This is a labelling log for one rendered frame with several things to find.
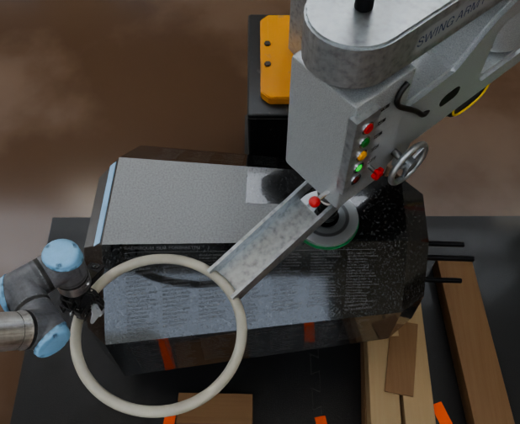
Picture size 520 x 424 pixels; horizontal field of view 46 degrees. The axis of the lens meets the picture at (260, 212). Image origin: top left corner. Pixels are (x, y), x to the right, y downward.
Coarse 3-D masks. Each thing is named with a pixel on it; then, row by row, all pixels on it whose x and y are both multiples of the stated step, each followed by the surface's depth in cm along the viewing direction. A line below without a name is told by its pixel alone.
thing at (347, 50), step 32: (320, 0) 128; (352, 0) 128; (384, 0) 128; (416, 0) 128; (448, 0) 128; (480, 0) 137; (320, 32) 123; (352, 32) 123; (384, 32) 123; (416, 32) 126; (448, 32) 137; (320, 64) 128; (352, 64) 124; (384, 64) 127
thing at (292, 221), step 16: (304, 192) 186; (288, 208) 186; (304, 208) 185; (336, 208) 181; (272, 224) 185; (288, 224) 184; (304, 224) 183; (320, 224) 181; (240, 240) 180; (256, 240) 184; (272, 240) 183; (288, 240) 182; (304, 240) 181; (224, 256) 180; (240, 256) 183; (256, 256) 182; (272, 256) 181; (224, 272) 182; (240, 272) 181; (256, 272) 180; (240, 288) 175
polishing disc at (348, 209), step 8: (312, 192) 204; (304, 200) 202; (312, 208) 200; (344, 208) 200; (352, 208) 200; (344, 216) 199; (352, 216) 199; (344, 224) 197; (352, 224) 197; (320, 232) 196; (328, 232) 196; (336, 232) 196; (344, 232) 196; (352, 232) 196; (312, 240) 194; (320, 240) 194; (328, 240) 194; (336, 240) 194; (344, 240) 194
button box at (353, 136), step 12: (372, 108) 136; (348, 120) 135; (360, 120) 134; (372, 120) 137; (348, 132) 138; (360, 132) 138; (372, 132) 142; (348, 144) 141; (372, 144) 147; (348, 156) 144; (348, 168) 148; (348, 180) 153; (360, 180) 159
